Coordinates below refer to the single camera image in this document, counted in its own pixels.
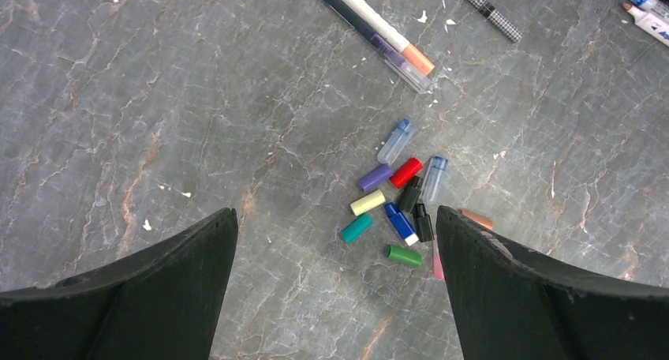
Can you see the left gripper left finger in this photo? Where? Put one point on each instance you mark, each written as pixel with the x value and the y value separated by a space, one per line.
pixel 162 302

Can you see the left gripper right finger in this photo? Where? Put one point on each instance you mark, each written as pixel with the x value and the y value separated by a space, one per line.
pixel 512 302

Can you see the pink clear marker cap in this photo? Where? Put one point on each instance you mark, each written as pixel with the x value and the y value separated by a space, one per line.
pixel 437 267

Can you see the brown marker cap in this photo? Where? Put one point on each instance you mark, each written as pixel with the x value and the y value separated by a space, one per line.
pixel 479 219

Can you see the black marker cap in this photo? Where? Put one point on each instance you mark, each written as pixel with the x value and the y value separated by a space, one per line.
pixel 410 194
pixel 422 223

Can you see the green marker cap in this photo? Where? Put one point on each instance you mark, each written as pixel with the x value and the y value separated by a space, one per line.
pixel 404 256

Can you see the blue marker cap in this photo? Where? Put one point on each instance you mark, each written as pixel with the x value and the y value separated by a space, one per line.
pixel 401 224

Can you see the clear blue pen cap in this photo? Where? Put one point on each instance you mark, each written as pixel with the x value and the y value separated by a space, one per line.
pixel 433 179
pixel 396 142

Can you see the red marker cap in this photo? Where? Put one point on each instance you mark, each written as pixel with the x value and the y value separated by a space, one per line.
pixel 405 172

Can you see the yellow marker cap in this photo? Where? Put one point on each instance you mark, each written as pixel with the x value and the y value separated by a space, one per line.
pixel 368 202

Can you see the teal marker cap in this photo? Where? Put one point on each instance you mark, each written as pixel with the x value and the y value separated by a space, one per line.
pixel 354 230

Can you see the purple marker cap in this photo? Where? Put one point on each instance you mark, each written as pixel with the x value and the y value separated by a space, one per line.
pixel 375 178

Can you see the orange capped white marker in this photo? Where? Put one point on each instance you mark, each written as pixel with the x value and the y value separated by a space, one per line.
pixel 397 40

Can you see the checkered pen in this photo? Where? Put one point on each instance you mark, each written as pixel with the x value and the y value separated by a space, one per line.
pixel 497 19

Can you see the brown capped white marker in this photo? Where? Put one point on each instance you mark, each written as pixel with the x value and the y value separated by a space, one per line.
pixel 648 22

